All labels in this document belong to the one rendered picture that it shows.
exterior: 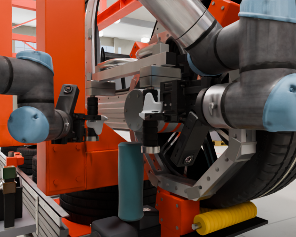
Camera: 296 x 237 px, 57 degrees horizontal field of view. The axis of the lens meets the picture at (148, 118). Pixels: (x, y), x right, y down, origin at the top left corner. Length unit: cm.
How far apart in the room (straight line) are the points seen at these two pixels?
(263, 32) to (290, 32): 4
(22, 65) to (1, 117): 245
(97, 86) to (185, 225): 52
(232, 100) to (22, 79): 39
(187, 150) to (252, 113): 17
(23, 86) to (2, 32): 255
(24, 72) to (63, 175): 64
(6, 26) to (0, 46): 21
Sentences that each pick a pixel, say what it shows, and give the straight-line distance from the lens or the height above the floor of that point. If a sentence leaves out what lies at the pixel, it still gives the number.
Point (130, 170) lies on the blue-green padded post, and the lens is 92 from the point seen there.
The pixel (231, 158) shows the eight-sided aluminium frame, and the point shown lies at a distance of 74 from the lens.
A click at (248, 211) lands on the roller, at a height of 52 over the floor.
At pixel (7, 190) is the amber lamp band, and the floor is 58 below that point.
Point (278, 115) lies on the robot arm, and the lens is 38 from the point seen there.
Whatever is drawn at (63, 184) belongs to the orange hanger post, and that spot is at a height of 56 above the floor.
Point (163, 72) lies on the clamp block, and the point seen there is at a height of 93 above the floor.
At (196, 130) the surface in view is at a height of 81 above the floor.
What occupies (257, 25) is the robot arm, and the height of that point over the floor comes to 96.
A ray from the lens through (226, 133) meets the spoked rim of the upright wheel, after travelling 88.
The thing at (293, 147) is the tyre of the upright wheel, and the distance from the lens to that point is 83.
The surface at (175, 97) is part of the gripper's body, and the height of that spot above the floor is 87.
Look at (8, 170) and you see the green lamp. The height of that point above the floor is 65.
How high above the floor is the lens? 84
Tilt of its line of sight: 1 degrees down
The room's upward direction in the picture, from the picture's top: straight up
